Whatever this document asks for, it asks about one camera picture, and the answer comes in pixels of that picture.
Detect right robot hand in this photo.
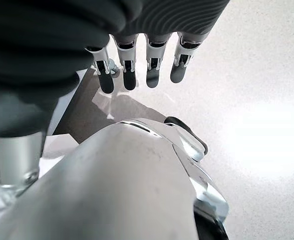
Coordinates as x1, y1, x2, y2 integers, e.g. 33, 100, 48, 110
0, 0, 230, 197

